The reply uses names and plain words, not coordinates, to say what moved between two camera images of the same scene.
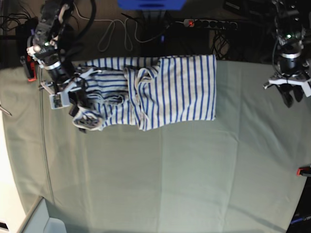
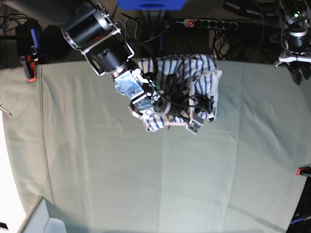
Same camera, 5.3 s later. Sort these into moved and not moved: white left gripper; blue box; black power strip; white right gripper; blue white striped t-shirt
Moved: blue white striped t-shirt; white right gripper; white left gripper
Not moved: black power strip; blue box
